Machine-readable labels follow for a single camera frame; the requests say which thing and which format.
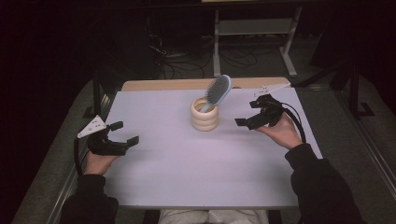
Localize black floor stand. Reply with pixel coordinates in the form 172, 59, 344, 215
81, 69, 109, 119
329, 60, 376, 119

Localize wooden table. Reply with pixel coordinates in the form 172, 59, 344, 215
120, 77, 292, 92

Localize white table board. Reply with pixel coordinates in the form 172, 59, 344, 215
104, 88, 324, 210

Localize person's legs in light trousers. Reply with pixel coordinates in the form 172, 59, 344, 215
157, 208, 271, 224

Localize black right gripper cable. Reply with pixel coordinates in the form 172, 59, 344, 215
279, 101, 308, 145

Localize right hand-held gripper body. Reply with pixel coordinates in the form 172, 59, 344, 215
247, 81, 291, 132

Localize grey metal stand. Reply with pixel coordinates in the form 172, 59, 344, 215
212, 6, 304, 78

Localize person's right hand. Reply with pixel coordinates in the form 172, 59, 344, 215
254, 112, 304, 151

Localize person's left hand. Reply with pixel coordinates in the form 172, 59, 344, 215
84, 151, 119, 176

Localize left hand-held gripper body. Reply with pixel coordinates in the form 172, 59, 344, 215
77, 115, 131, 157

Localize light blue hairbrush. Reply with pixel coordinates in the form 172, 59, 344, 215
199, 74, 233, 114

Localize tangle of black floor cables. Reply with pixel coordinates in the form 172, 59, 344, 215
145, 17, 261, 79

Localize cream ribbed cup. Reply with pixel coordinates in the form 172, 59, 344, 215
190, 96, 219, 133

